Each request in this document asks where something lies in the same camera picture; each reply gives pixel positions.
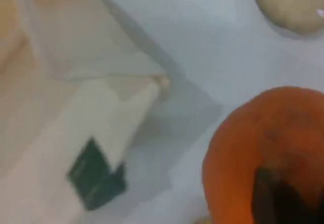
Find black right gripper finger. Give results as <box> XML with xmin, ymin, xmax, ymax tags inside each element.
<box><xmin>252</xmin><ymin>167</ymin><xmax>317</xmax><ymax>224</ymax></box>

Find orange fruit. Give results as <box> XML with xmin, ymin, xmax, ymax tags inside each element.
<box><xmin>201</xmin><ymin>86</ymin><xmax>324</xmax><ymax>224</ymax></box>

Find beige potato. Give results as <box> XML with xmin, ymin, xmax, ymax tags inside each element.
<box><xmin>251</xmin><ymin>0</ymin><xmax>324</xmax><ymax>34</ymax></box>

